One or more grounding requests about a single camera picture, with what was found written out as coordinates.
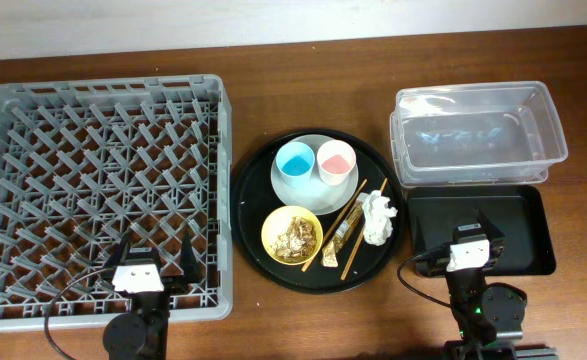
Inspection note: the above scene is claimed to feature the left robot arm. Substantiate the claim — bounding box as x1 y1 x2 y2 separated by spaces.
102 234 203 360

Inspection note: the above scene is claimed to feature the wooden chopstick left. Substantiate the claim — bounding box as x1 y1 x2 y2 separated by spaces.
301 178 368 272

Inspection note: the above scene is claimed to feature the food scraps and rice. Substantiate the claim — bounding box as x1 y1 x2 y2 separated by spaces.
272 216 317 263

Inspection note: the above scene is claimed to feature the light grey plate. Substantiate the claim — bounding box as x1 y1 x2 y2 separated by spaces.
270 134 359 215

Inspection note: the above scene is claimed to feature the wooden chopstick right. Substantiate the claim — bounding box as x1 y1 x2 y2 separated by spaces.
340 178 388 281

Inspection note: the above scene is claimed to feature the pink cup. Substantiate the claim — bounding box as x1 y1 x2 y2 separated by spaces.
316 140 356 186

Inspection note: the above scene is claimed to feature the grey dishwasher rack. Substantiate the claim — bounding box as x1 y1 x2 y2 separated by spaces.
0 75 233 333

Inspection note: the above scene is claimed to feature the blue cup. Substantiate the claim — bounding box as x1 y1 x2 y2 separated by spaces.
275 141 315 187

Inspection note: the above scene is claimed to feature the white tissue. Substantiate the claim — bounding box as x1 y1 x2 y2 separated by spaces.
362 190 398 246

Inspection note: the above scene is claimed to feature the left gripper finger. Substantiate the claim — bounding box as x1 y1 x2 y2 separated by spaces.
103 234 131 269
179 234 202 283

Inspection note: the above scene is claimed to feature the round black tray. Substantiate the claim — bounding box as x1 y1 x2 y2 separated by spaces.
231 129 406 294

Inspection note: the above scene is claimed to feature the clear plastic bin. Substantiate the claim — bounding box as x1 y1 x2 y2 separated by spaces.
389 81 569 188

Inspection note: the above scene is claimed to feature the wooden chopstick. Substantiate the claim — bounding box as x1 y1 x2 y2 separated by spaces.
340 178 388 281
301 178 368 272

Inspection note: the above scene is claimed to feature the yellow bowl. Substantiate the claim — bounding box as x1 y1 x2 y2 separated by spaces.
261 206 324 266

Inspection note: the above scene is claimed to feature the black rectangular tray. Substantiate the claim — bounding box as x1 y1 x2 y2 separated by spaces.
407 185 556 276

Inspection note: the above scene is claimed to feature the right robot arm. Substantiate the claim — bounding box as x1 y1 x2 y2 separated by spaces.
427 211 558 360

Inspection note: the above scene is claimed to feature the gold snack wrapper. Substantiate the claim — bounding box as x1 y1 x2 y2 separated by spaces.
321 193 368 268

